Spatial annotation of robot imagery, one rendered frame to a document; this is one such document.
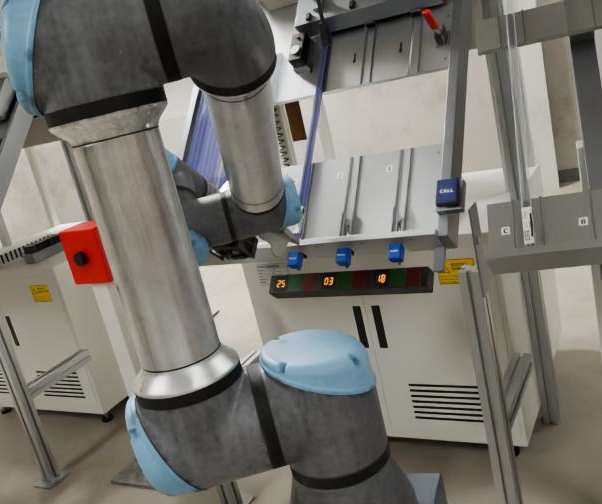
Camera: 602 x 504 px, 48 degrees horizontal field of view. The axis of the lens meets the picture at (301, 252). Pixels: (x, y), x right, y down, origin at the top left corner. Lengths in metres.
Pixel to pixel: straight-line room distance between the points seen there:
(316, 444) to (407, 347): 1.03
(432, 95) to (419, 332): 2.90
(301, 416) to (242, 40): 0.38
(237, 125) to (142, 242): 0.19
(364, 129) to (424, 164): 3.24
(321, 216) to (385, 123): 3.17
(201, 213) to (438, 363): 0.92
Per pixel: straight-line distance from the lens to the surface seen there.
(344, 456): 0.73
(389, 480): 0.78
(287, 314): 1.84
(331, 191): 1.39
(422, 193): 1.30
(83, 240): 1.91
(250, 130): 0.78
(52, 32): 0.64
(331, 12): 1.59
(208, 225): 0.96
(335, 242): 1.30
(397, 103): 4.48
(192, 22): 0.63
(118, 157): 0.65
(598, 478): 1.79
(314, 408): 0.70
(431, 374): 1.75
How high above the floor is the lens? 1.07
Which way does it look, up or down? 15 degrees down
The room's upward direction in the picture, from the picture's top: 14 degrees counter-clockwise
